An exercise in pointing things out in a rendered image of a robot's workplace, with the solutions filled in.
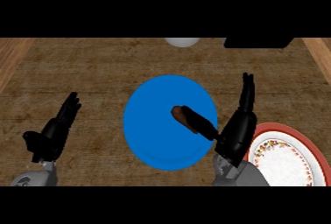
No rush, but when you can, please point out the blue plate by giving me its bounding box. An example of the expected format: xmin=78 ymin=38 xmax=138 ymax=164
xmin=122 ymin=74 xmax=218 ymax=172

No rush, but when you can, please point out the white plate with red rim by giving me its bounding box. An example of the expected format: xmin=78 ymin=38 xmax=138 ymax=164
xmin=242 ymin=122 xmax=331 ymax=187

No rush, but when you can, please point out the black appliance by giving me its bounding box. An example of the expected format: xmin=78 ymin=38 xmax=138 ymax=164
xmin=221 ymin=38 xmax=295 ymax=49

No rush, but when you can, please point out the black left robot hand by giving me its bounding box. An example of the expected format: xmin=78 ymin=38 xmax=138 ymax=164
xmin=21 ymin=92 xmax=82 ymax=164

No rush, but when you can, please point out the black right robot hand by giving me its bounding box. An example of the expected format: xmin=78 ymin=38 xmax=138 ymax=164
xmin=180 ymin=72 xmax=258 ymax=168

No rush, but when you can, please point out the white round object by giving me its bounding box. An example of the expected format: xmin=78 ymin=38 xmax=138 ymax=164
xmin=162 ymin=38 xmax=202 ymax=48

